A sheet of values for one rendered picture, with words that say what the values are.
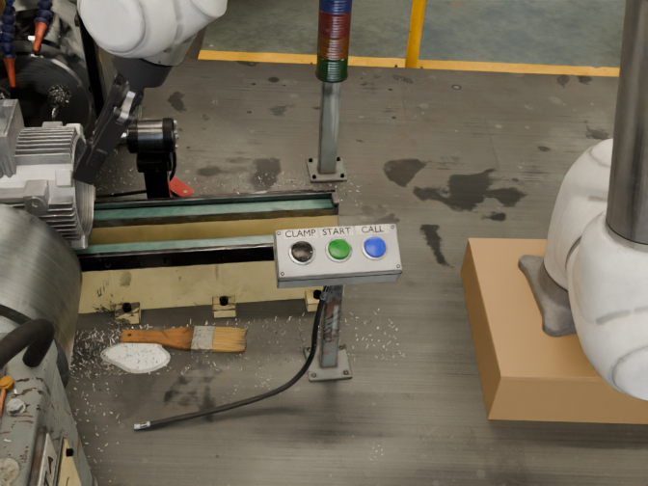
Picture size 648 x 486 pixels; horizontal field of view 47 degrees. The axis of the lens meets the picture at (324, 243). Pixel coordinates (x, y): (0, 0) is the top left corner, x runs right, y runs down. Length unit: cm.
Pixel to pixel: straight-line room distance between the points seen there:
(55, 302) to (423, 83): 125
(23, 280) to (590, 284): 66
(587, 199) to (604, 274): 19
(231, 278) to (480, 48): 290
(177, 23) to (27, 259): 34
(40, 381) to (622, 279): 63
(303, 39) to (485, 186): 242
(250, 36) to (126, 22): 319
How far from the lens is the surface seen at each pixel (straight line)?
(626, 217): 91
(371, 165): 164
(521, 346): 117
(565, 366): 116
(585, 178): 110
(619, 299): 93
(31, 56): 137
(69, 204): 117
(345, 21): 141
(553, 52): 408
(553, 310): 121
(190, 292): 129
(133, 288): 129
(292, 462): 112
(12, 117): 119
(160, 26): 78
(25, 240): 97
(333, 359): 120
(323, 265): 101
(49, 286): 95
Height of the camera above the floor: 175
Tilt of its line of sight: 42 degrees down
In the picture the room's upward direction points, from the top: 3 degrees clockwise
